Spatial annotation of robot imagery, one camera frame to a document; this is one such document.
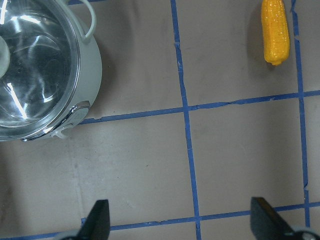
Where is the yellow plastic corn cob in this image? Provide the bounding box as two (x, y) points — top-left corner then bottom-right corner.
(260, 0), (290, 66)

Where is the glass pot lid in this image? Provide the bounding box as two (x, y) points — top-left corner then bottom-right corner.
(0, 0), (80, 141)

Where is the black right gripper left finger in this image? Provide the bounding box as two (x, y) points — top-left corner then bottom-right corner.
(76, 199), (110, 240)

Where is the grey steel cooking pot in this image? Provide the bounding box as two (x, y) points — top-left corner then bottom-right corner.
(0, 0), (103, 143)

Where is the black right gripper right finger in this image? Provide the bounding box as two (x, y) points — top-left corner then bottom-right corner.
(250, 197), (297, 240)

